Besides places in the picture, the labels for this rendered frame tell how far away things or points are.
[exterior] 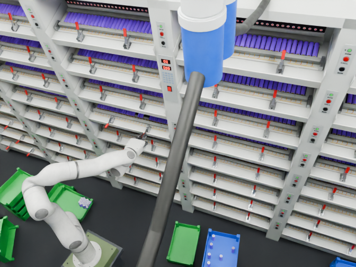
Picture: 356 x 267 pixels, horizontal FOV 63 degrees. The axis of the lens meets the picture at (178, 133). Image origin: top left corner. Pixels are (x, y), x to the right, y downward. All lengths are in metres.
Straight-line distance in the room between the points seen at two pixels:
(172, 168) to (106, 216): 2.27
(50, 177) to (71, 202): 1.35
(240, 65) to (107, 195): 1.90
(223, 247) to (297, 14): 1.44
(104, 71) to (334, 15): 1.12
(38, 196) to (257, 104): 1.10
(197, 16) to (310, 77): 0.90
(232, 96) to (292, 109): 0.27
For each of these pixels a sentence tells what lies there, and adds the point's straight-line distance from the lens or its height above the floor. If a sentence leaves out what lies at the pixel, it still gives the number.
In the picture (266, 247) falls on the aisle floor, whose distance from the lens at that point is 2.49.
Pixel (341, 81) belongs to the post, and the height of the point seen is 1.57.
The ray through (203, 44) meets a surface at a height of 2.08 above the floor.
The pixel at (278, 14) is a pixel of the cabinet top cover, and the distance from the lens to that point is 1.11.
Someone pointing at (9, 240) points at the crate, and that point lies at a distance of 2.97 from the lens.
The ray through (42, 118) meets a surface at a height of 0.77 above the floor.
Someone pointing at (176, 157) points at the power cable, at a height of 1.96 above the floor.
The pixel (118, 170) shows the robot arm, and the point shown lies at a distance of 1.57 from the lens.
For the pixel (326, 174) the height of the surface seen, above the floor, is 0.96.
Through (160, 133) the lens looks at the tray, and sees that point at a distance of 1.81.
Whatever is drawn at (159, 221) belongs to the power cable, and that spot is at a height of 1.91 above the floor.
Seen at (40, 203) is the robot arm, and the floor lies 1.15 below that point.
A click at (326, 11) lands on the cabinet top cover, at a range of 1.13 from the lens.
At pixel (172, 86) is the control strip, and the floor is 1.39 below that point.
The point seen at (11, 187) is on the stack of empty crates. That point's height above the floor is 0.24.
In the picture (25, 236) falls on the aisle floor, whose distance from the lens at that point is 2.91.
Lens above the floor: 2.31
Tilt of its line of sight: 49 degrees down
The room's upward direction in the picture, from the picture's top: 8 degrees counter-clockwise
